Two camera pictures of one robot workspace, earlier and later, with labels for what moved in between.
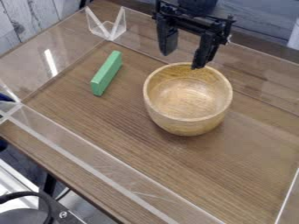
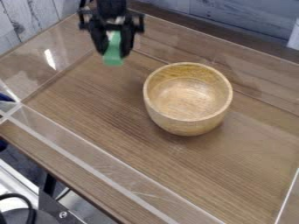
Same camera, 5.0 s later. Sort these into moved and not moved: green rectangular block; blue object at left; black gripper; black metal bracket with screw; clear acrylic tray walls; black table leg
Moved: green rectangular block; black gripper
Not moved: blue object at left; black metal bracket with screw; black table leg; clear acrylic tray walls
